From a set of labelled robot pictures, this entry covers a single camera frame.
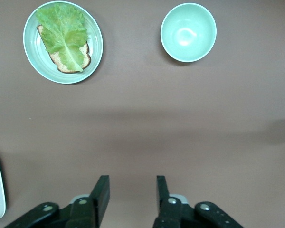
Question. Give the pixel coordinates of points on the pale green bowl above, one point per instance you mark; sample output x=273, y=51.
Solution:
x=187, y=33

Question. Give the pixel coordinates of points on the brown table cloth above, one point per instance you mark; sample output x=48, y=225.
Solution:
x=142, y=118

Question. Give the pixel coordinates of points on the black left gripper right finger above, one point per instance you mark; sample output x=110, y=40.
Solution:
x=168, y=213

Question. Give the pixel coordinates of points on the toasted bread slice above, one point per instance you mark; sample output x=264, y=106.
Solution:
x=55, y=60

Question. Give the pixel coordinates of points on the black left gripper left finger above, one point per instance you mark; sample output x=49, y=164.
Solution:
x=101, y=202

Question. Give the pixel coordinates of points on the pale green plate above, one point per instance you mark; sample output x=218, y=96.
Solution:
x=35, y=54

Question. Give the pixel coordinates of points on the green lettuce leaf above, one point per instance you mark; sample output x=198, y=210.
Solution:
x=64, y=31

